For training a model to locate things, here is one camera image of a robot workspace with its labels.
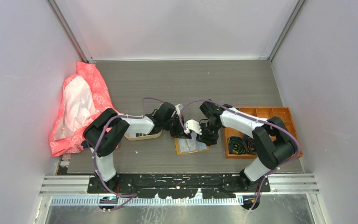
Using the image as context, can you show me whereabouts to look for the rolled dark belt left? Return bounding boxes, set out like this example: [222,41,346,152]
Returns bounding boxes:
[227,136,246,155]

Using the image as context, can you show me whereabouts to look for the beige oval card tray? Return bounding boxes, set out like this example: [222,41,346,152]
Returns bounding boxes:
[124,131,162,141]

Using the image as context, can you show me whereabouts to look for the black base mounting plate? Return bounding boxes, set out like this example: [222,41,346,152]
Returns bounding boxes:
[87,173,270,209]

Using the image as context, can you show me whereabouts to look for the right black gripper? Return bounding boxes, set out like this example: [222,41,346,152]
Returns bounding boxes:
[195,121,221,147]

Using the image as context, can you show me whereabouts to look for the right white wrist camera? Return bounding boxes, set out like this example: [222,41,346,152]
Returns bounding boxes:
[184,119,202,135]

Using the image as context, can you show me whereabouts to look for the orange wooden compartment tray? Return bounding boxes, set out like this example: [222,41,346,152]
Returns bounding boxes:
[222,106,303,162]

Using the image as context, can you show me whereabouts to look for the rolled dark belt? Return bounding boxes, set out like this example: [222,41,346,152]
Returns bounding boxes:
[227,136,246,155]
[244,135,257,155]

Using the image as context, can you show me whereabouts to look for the cards in beige tray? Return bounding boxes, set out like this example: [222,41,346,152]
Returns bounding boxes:
[127,133,148,138]

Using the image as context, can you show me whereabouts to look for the pink white crumpled cloth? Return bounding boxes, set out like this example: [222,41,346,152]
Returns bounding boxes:
[48,62,113,157]

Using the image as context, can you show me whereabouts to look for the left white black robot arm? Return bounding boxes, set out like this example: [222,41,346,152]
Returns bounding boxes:
[83,102,191,193]

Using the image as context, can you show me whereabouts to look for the rolled dark belt right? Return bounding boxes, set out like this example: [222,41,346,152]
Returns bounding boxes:
[244,135,257,155]

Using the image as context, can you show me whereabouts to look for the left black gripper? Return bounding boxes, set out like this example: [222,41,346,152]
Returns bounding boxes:
[163,115,191,140]

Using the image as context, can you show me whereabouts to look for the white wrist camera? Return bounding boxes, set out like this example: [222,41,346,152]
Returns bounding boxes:
[174,104,183,117]
[184,119,202,135]

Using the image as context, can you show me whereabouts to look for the orange leather card holder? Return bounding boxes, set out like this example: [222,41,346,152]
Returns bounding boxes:
[174,135,209,155]

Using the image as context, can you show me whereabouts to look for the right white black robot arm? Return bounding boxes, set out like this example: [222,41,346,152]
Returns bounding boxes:
[197,100,300,192]

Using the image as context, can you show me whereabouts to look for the white patterned card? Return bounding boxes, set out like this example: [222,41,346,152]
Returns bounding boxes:
[178,139,198,154]

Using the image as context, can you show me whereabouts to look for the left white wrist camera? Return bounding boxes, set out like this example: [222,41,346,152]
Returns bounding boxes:
[174,104,183,117]

